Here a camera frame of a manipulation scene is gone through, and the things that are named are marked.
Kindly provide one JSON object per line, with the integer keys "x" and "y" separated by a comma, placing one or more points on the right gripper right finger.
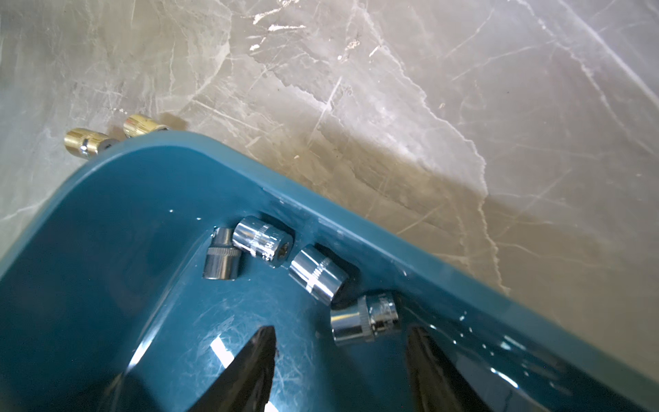
{"x": 435, "y": 382}

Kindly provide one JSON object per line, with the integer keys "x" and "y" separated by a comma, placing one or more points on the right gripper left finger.
{"x": 246, "y": 383}

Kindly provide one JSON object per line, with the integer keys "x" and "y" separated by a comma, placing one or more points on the teal plastic storage box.
{"x": 104, "y": 306}

